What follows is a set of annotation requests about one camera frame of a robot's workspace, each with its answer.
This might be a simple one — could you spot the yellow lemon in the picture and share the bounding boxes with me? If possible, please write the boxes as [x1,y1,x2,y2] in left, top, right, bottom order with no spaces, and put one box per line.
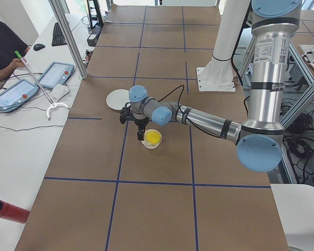
[145,131,161,145]

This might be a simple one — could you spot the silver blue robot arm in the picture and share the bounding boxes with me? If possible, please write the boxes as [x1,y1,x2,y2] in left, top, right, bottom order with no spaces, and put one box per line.
[120,1,301,172]

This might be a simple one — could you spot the reacher grabber stick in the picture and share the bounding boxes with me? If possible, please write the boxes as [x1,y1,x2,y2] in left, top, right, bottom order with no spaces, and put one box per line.
[15,51,69,121]

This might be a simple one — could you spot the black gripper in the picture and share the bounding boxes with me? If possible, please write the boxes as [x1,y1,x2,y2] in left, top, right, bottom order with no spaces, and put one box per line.
[134,118,148,141]

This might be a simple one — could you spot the red cylinder tube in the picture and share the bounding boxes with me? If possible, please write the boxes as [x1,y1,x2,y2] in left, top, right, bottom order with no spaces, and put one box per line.
[0,200,30,224]

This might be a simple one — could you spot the blue teach pendant far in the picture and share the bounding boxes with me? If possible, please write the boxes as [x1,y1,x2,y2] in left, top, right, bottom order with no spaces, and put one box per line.
[38,62,75,89]

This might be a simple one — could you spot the black box on table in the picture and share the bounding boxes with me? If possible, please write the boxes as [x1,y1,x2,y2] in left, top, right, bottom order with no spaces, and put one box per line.
[87,25,103,47]

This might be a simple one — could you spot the white bowl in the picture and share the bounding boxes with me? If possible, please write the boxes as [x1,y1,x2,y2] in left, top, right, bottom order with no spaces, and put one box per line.
[141,129,162,149]

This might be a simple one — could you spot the person in black shirt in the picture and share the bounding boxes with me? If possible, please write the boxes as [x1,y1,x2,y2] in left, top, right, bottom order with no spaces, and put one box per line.
[0,21,30,82]

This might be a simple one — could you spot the white plate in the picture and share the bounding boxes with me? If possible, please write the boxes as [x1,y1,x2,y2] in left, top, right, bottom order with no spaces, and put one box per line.
[106,89,129,111]

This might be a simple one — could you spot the white folded cloth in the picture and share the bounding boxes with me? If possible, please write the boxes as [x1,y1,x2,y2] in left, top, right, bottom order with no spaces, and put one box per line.
[49,84,70,102]

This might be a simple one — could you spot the blue teach pendant near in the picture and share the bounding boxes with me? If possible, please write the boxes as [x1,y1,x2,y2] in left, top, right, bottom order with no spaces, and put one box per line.
[0,79,39,112]

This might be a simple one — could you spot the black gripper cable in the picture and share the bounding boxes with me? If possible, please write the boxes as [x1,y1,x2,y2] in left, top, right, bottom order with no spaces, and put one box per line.
[156,84,186,110]

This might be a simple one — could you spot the aluminium frame post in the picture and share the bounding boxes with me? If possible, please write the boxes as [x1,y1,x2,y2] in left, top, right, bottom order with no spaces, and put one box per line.
[49,0,87,79]

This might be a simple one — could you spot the white side table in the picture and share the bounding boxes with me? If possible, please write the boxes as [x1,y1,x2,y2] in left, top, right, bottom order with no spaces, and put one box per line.
[271,184,314,250]

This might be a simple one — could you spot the black computer mouse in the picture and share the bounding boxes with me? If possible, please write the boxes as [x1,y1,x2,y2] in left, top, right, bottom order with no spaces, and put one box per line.
[33,43,46,51]

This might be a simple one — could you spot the aluminium frame rack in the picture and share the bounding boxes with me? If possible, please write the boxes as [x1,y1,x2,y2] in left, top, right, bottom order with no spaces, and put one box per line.
[235,26,314,185]

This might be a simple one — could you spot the blue teach pendant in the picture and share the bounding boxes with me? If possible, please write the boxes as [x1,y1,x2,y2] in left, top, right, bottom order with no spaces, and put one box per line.
[38,62,75,89]
[0,79,39,112]

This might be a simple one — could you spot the black keyboard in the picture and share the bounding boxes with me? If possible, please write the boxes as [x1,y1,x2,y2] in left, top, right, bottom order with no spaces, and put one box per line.
[51,22,66,47]

